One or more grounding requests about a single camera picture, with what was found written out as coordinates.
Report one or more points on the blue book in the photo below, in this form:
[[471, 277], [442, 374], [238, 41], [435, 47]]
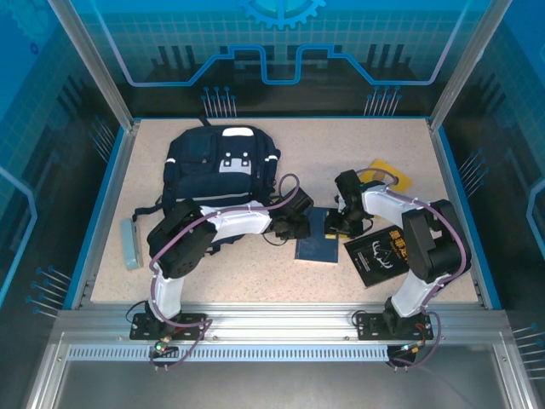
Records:
[[317, 247]]

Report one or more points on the black book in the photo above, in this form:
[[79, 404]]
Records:
[[374, 264]]

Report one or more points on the yellow book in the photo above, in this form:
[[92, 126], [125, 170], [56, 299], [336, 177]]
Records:
[[406, 183]]

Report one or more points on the navy blue backpack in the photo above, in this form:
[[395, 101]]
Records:
[[213, 187]]

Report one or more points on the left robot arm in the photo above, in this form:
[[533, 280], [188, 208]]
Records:
[[238, 223]]

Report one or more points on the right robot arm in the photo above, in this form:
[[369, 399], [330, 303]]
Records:
[[438, 251]]

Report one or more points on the grey-blue pencil case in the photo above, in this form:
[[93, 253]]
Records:
[[130, 247]]

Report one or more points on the small connector with LED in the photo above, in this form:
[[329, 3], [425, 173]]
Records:
[[409, 349], [161, 346]]

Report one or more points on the dark blue side panel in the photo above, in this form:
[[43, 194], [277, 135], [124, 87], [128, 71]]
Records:
[[511, 128], [34, 128]]

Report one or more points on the aluminium frame rail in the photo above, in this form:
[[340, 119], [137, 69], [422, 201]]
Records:
[[277, 319]]

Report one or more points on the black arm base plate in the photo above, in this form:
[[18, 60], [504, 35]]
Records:
[[370, 328], [140, 332]]

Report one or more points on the aluminium corner post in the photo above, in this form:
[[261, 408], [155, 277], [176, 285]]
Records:
[[464, 72], [100, 72]]

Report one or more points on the blue printed enclosure panel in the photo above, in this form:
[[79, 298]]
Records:
[[277, 42]]

